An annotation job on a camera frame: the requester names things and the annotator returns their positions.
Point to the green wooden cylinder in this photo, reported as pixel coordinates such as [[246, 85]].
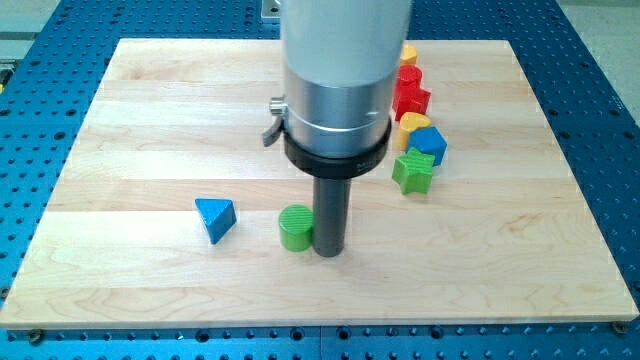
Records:
[[295, 228]]

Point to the black mounting ring flange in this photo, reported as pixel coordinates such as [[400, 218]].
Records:
[[337, 168]]

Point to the red wooden block front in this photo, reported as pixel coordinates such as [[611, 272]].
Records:
[[408, 99]]

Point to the green wooden star block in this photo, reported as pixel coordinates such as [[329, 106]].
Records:
[[413, 171]]

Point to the light wooden board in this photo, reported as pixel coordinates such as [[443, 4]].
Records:
[[503, 236]]

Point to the red wooden cylinder back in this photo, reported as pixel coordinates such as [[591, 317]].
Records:
[[408, 77]]

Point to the blue perforated metal base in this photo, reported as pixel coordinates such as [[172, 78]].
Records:
[[598, 130]]

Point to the blue wooden triangle block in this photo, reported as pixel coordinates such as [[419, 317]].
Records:
[[218, 216]]

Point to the blue wooden cube block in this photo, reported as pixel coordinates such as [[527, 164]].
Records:
[[428, 141]]

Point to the yellow wooden heart block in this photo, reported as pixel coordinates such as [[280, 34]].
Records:
[[410, 122]]

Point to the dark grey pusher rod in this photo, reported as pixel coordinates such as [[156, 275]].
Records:
[[330, 209]]

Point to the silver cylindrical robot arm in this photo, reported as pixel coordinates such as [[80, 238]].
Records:
[[340, 59]]

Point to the silver metal bracket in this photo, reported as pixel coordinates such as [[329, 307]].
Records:
[[270, 9]]

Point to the yellow wooden block back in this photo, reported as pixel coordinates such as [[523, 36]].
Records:
[[408, 55]]

